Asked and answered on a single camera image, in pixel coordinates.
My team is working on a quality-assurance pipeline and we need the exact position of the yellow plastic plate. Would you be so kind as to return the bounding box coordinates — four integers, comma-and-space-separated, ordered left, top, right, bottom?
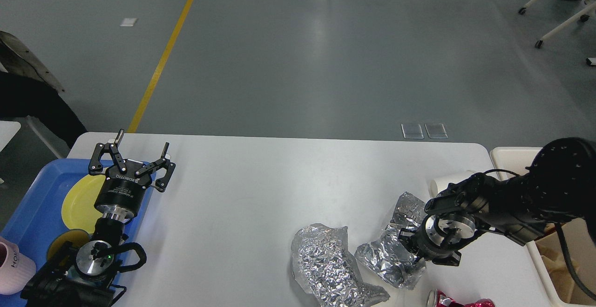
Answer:
61, 175, 105, 233

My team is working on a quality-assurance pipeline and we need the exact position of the small white side table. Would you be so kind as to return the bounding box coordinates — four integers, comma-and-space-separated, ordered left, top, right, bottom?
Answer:
0, 117, 63, 159

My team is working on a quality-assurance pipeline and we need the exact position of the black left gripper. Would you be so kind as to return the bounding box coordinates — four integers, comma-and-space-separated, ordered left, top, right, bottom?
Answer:
88, 129, 176, 224

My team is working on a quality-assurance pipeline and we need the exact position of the pink mug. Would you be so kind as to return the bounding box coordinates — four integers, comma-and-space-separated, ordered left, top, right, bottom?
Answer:
0, 237, 36, 295

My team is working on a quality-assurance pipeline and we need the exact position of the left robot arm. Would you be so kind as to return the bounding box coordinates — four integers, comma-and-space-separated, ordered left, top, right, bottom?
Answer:
20, 130, 176, 307

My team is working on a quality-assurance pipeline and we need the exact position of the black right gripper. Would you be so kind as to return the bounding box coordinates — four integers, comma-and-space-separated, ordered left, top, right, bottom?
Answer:
398, 214, 477, 266

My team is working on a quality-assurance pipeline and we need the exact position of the aluminium foil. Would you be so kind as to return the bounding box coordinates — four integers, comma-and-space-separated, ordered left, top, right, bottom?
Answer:
355, 192, 426, 290
290, 223, 390, 307

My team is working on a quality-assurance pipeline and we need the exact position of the brown paper bag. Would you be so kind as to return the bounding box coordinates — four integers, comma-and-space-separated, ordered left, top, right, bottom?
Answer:
536, 243, 576, 303

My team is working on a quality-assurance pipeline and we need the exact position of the crushed red can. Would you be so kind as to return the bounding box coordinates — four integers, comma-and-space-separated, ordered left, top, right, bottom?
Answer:
427, 289, 496, 307

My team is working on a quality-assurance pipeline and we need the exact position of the white paper cup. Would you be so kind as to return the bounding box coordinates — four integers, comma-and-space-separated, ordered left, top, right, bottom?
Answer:
429, 171, 477, 198

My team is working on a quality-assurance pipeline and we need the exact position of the white plastic bin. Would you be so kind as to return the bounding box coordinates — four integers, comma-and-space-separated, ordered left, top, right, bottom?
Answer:
489, 146, 596, 307

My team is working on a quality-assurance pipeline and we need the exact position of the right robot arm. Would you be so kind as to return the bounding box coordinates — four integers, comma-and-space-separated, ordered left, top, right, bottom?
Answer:
398, 137, 596, 299

